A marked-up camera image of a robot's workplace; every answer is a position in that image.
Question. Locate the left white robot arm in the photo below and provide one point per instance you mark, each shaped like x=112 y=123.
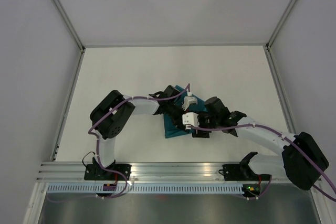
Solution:
x=111 y=115

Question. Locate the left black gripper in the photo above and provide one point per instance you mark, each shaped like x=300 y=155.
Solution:
x=178 y=121

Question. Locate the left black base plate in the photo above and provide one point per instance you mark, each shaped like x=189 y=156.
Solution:
x=94 y=172

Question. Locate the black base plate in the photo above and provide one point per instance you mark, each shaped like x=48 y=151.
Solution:
x=234 y=172
x=94 y=172

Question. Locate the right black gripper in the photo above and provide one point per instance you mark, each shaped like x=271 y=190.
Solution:
x=200 y=134

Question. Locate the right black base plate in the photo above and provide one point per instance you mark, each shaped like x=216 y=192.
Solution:
x=234 y=172

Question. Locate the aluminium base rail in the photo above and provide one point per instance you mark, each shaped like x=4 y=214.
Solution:
x=142 y=172

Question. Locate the teal satin napkin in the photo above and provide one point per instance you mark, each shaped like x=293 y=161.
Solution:
x=170 y=129

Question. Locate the white slotted cable duct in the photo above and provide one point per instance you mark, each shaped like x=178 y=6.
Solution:
x=146 y=188

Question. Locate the aluminium frame corner post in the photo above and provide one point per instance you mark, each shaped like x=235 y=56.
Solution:
x=288 y=10

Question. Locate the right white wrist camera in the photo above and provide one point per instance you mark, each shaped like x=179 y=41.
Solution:
x=189 y=120

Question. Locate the left aluminium frame post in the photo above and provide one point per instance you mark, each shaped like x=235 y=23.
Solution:
x=67 y=22

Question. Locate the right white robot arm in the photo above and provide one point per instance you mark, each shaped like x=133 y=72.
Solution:
x=295 y=156

